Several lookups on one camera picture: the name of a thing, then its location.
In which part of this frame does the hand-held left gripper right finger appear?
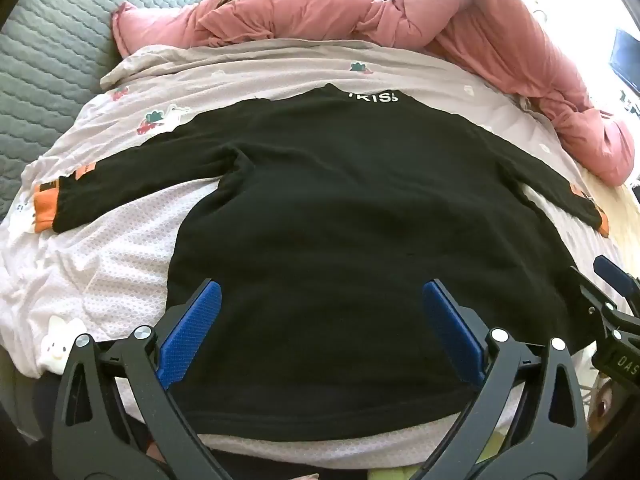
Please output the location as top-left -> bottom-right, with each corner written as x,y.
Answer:
421,277 -> 590,480

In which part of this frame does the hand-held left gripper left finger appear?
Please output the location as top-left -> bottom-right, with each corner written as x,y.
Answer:
50,280 -> 236,480

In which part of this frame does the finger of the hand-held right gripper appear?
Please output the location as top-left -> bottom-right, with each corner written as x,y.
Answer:
570,265 -> 620,321
593,255 -> 640,307

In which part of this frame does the black sweater with orange cuffs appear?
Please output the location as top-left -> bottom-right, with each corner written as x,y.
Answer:
32,82 -> 610,443

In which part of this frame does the person's right hand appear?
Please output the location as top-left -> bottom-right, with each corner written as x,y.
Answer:
587,379 -> 618,436

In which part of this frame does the cream fuzzy blanket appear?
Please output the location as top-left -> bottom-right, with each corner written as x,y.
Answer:
580,165 -> 640,281

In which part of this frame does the lime green garment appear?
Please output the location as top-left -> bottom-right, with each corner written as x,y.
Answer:
367,430 -> 506,480

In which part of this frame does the black flat monitor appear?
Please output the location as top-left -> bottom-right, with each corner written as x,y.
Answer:
607,27 -> 640,86

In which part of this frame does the pale pink printed blanket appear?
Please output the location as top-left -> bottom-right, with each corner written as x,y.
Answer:
0,40 -> 626,461

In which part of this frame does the pink duvet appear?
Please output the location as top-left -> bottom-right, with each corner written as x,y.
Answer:
111,0 -> 636,188

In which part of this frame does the grey quilted cushion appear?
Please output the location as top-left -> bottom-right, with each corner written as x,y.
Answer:
0,0 -> 236,221

